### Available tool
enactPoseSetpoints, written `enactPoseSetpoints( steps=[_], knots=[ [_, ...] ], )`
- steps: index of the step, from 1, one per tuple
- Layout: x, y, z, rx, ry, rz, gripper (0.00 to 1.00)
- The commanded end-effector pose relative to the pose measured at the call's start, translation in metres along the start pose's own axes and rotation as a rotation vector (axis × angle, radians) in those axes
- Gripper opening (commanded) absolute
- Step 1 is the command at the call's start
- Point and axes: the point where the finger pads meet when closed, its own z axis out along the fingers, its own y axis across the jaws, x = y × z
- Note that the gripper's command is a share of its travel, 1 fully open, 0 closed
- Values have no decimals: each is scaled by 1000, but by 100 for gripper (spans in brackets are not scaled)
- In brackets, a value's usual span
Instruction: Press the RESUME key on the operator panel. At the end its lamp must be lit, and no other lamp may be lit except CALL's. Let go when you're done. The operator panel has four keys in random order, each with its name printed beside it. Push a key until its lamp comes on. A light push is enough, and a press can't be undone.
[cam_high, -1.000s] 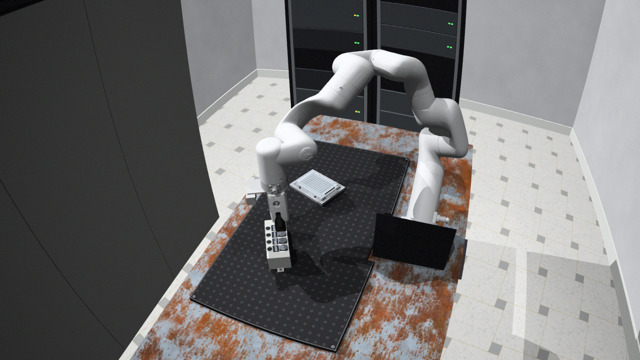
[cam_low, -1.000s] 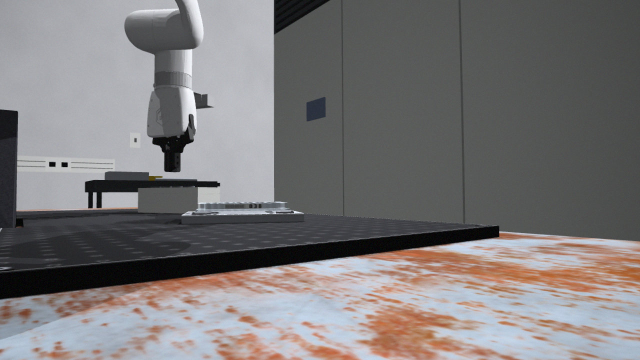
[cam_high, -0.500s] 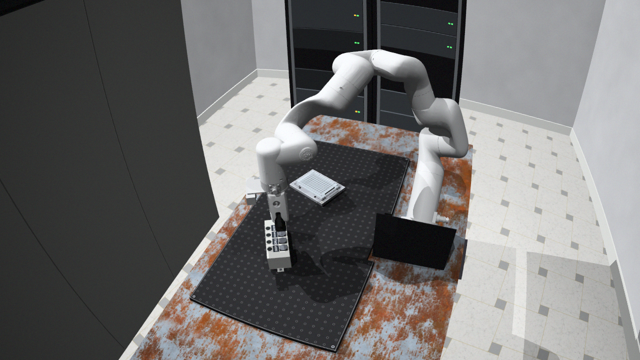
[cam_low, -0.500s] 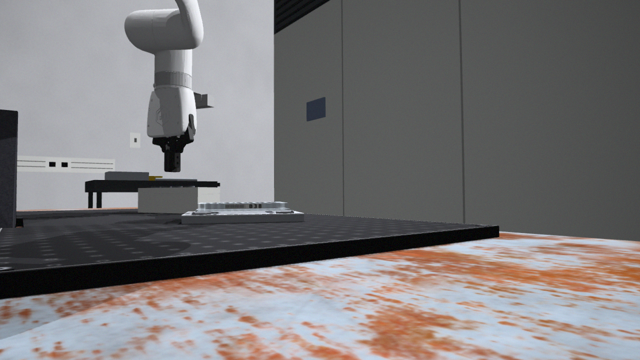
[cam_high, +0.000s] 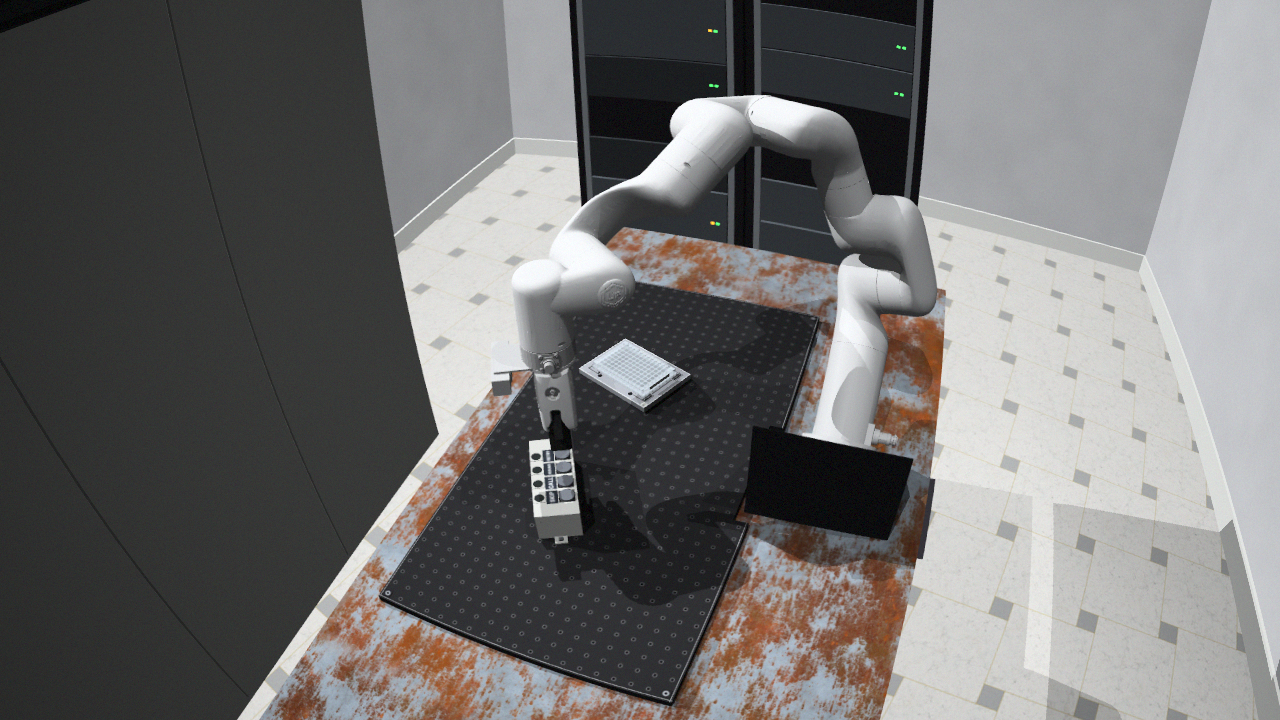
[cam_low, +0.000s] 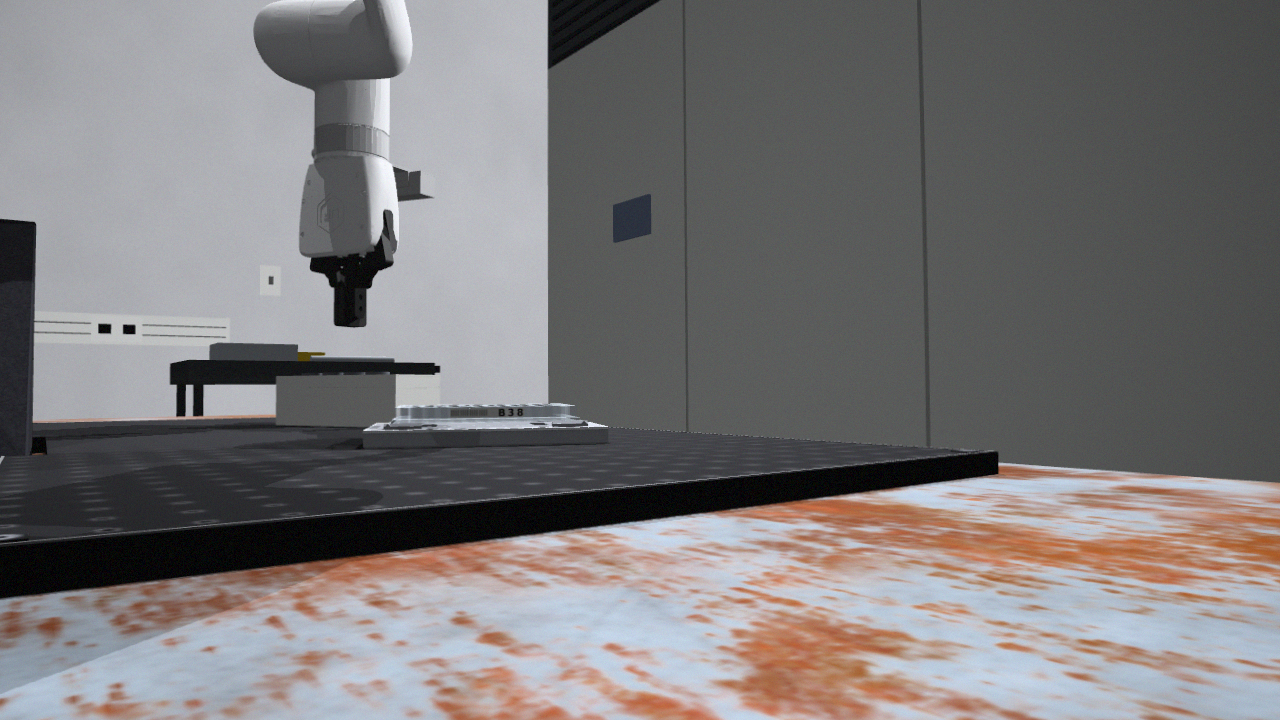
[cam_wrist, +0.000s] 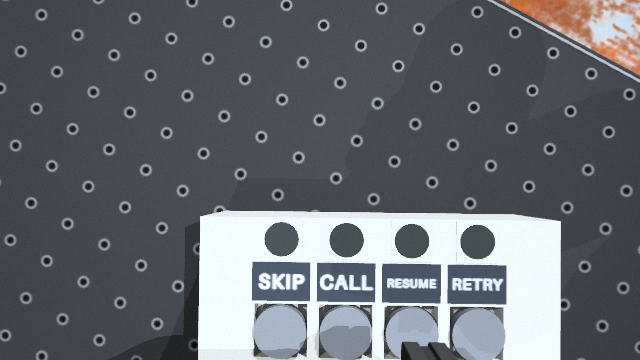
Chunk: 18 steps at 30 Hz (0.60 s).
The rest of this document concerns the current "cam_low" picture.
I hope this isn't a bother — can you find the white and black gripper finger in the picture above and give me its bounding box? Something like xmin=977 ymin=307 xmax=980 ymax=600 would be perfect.
xmin=310 ymin=256 xmax=351 ymax=327
xmin=340 ymin=211 xmax=394 ymax=327

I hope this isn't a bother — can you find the white operator panel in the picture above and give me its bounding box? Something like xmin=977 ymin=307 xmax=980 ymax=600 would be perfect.
xmin=276 ymin=372 xmax=440 ymax=427

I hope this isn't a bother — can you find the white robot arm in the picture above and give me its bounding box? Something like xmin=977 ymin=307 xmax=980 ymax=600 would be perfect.
xmin=253 ymin=0 xmax=435 ymax=202

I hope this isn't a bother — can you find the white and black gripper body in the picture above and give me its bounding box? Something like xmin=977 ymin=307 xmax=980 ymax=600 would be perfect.
xmin=300 ymin=151 xmax=399 ymax=258

